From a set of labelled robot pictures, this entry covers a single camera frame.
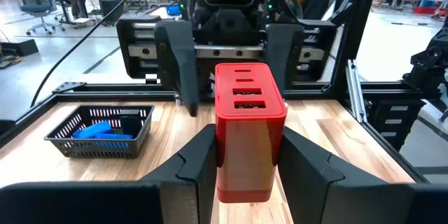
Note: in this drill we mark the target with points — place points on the grey office chair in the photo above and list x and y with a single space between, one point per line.
35 0

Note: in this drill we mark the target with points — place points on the red USB wall charger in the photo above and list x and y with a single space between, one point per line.
250 129

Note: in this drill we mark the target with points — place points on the black mesh basket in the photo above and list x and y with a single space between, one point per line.
101 147

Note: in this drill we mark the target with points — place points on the black metal table frame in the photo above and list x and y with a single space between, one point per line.
105 89

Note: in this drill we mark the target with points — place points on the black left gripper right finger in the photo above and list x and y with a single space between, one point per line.
350 199

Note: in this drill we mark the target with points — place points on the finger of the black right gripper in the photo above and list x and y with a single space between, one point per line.
285 52
176 56

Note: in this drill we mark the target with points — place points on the silver metal bracket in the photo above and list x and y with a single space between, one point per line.
355 91

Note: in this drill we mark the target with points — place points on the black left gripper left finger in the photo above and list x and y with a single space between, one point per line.
140 199

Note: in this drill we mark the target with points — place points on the black floor box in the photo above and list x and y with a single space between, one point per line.
21 47

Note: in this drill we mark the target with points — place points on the black labelled box stack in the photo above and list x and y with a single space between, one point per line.
395 122

